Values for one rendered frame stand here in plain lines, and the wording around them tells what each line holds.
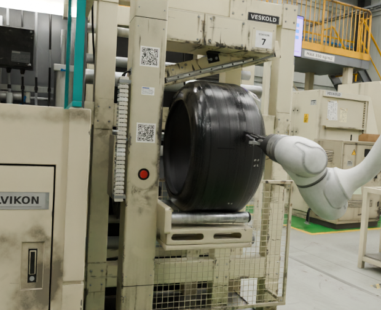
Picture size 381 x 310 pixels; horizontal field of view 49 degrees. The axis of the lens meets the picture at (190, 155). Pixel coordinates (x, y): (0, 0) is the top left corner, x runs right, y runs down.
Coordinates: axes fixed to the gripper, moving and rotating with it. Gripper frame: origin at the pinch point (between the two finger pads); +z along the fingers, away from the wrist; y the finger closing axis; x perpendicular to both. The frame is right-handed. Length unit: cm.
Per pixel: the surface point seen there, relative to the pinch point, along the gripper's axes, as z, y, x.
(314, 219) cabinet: 366, -309, 169
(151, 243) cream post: 16, 28, 47
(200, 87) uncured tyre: 20.1, 13.2, -15.1
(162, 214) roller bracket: 10.0, 26.6, 32.6
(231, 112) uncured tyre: 8.5, 4.3, -7.5
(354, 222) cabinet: 331, -351, 161
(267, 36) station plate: 55, -30, -42
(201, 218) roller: 10.2, 10.6, 34.6
